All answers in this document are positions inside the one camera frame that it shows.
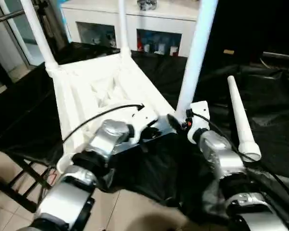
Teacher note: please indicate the white plastic table leg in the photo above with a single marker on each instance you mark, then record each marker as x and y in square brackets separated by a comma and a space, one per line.
[195, 60]
[39, 36]
[240, 115]
[124, 29]

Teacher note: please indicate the white plastic table top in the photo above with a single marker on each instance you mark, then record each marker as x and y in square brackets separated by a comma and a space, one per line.
[86, 84]

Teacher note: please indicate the black mat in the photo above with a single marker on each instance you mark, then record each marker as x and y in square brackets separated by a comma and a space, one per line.
[267, 108]

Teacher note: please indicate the red bottle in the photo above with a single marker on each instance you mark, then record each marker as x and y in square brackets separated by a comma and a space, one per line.
[140, 44]

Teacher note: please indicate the white glass door cabinet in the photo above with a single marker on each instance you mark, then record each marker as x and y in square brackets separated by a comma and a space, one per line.
[159, 19]

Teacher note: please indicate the dark cabinet with gold label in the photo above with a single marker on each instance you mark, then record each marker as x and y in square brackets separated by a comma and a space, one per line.
[233, 26]

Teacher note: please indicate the blue white patterned jar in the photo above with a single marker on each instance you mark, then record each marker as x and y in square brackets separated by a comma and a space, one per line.
[147, 4]

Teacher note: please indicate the metal framed glass door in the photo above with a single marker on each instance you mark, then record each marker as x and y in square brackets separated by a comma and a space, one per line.
[12, 43]

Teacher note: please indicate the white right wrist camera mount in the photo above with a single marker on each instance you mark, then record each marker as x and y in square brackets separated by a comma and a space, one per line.
[200, 110]

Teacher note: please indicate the black metal table frame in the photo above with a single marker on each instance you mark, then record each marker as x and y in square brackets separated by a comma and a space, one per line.
[26, 173]

